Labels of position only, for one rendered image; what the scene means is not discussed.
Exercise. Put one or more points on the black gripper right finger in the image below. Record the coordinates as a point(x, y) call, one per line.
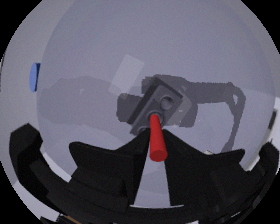
point(187, 167)

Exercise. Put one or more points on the red peg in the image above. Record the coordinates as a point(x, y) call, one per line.
point(157, 149)

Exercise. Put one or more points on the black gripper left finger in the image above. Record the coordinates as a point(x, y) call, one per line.
point(126, 163)

